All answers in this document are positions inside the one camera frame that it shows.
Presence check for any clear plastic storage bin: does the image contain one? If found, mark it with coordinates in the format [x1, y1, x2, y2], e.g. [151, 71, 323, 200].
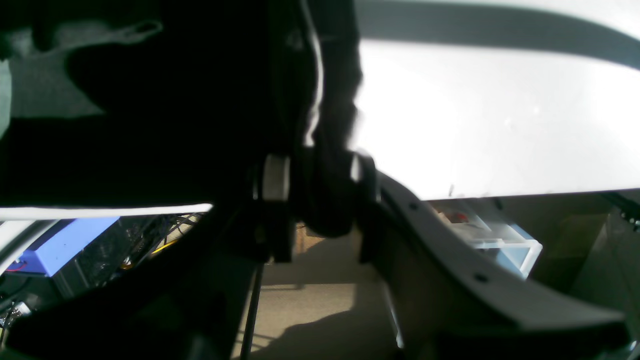
[428, 198, 543, 280]

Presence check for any dark grey T-shirt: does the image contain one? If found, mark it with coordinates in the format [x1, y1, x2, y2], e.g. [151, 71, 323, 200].
[1, 0, 362, 237]

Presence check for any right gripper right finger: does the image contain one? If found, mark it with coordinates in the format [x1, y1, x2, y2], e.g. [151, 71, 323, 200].
[351, 153, 631, 360]

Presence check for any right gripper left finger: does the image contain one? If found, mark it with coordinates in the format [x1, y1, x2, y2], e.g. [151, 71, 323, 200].
[5, 154, 295, 360]

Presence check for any blue box under table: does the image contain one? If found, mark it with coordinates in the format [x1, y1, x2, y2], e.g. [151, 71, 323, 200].
[1, 216, 119, 277]

